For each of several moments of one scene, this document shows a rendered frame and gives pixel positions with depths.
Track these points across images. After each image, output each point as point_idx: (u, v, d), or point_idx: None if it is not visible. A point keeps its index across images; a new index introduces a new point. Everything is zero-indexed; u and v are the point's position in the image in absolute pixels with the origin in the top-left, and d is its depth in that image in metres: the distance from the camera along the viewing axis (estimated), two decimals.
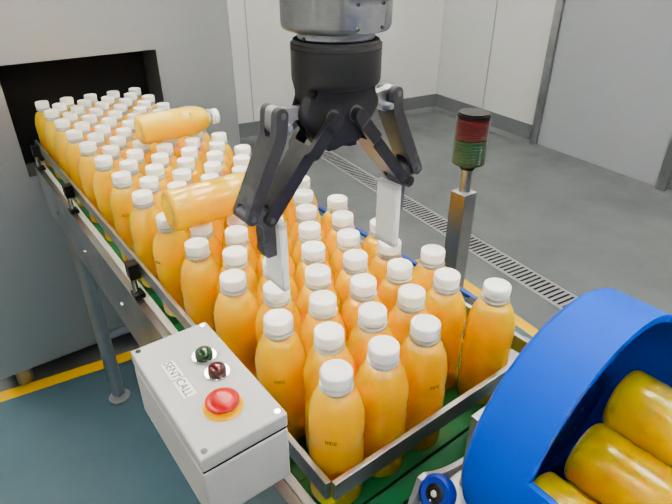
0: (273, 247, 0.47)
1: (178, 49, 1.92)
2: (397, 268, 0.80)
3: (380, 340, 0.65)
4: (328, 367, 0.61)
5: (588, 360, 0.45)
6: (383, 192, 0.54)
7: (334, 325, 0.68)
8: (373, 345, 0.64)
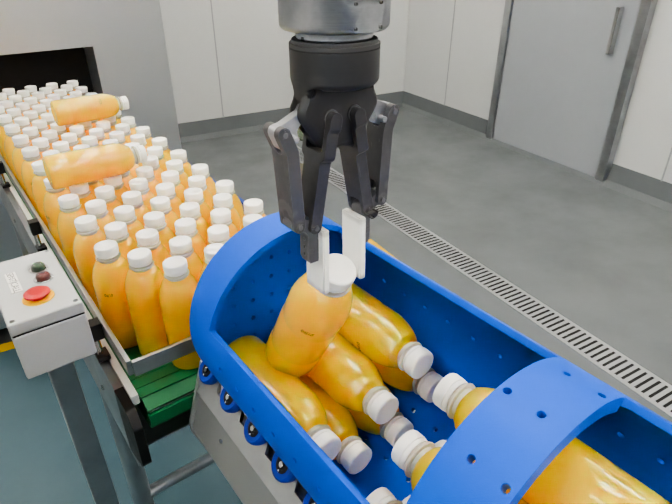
0: (315, 253, 0.50)
1: (115, 46, 2.14)
2: (216, 214, 1.02)
3: (173, 259, 0.88)
4: (330, 263, 0.54)
5: (251, 248, 0.67)
6: (348, 223, 0.53)
7: (144, 250, 0.90)
8: (166, 262, 0.87)
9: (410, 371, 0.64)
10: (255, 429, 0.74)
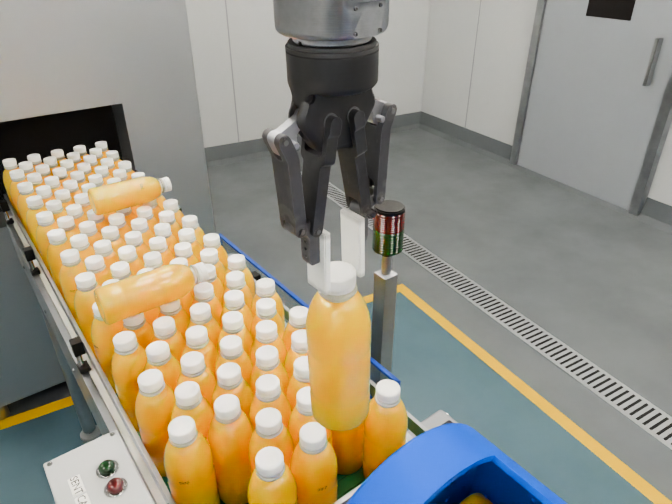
0: (317, 255, 0.50)
1: (145, 102, 2.00)
2: (301, 368, 0.88)
3: (267, 452, 0.73)
4: None
5: None
6: (346, 223, 0.53)
7: (342, 265, 0.55)
8: (259, 458, 0.72)
9: None
10: None
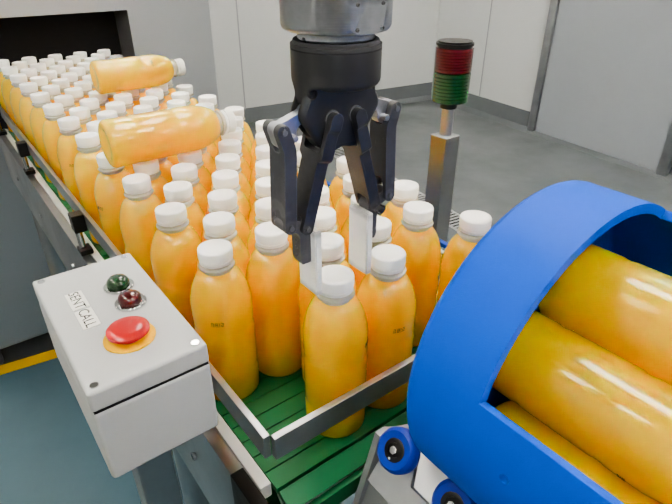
0: (308, 254, 0.50)
1: (152, 11, 1.81)
2: None
3: (331, 269, 0.55)
4: None
5: (556, 246, 0.36)
6: (355, 219, 0.53)
7: None
8: (322, 274, 0.54)
9: None
10: None
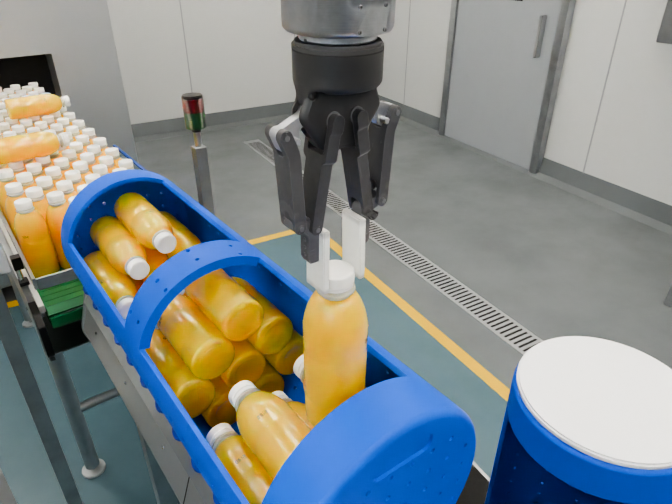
0: (316, 254, 0.50)
1: (71, 53, 2.52)
2: None
3: (331, 264, 0.55)
4: (136, 267, 0.99)
5: (95, 190, 1.06)
6: (348, 224, 0.53)
7: (172, 241, 1.00)
8: None
9: None
10: None
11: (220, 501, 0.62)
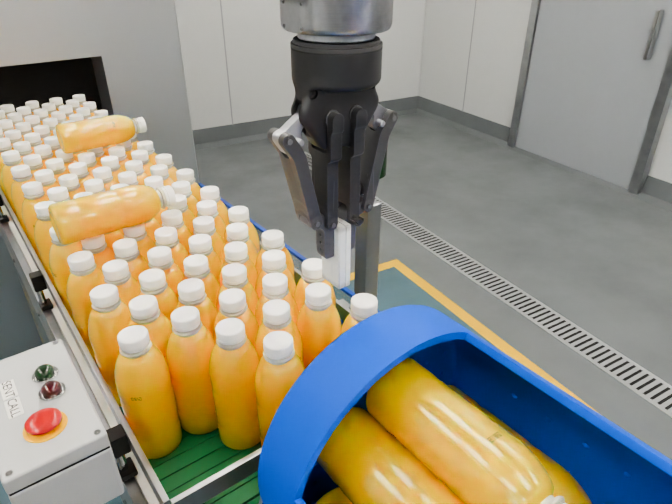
0: None
1: (126, 56, 1.92)
2: (270, 283, 0.80)
3: None
4: None
5: (355, 379, 0.46)
6: (338, 233, 0.52)
7: None
8: None
9: None
10: None
11: None
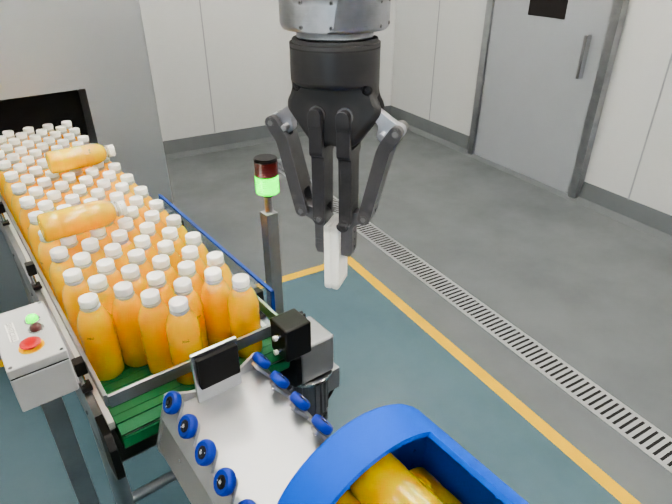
0: (323, 244, 0.52)
1: (105, 88, 2.34)
2: (182, 267, 1.21)
3: None
4: None
5: (340, 477, 0.60)
6: None
7: None
8: None
9: None
10: (202, 450, 0.94)
11: None
